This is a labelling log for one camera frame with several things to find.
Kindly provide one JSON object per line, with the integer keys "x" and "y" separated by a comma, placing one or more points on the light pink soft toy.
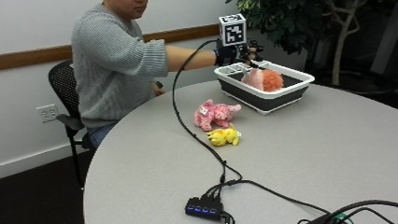
{"x": 253, "y": 78}

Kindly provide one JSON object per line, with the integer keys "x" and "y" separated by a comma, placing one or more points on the white marker cube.
{"x": 233, "y": 30}

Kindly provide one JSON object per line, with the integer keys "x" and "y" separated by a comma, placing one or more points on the orange fluffy soft toy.
{"x": 272, "y": 80}

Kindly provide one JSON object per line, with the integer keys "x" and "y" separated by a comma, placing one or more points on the white and grey collapsible tub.
{"x": 265, "y": 93}

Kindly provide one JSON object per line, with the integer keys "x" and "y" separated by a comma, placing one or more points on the green indoor tree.
{"x": 314, "y": 25}

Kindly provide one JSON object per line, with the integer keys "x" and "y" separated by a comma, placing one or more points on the pink pig soft toy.
{"x": 215, "y": 114}

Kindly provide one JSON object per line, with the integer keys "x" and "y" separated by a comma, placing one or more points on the yellow soft toy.
{"x": 223, "y": 136}

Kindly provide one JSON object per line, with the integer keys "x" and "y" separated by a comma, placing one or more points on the the person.
{"x": 111, "y": 62}

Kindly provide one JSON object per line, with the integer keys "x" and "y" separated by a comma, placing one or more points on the black mesh office chair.
{"x": 65, "y": 93}

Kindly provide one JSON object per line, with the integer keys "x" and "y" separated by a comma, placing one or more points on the black usb hub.
{"x": 203, "y": 209}

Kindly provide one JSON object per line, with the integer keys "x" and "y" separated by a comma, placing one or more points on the wooden wall rail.
{"x": 53, "y": 53}

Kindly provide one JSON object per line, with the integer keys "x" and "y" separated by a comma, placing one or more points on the white wall outlet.
{"x": 46, "y": 112}

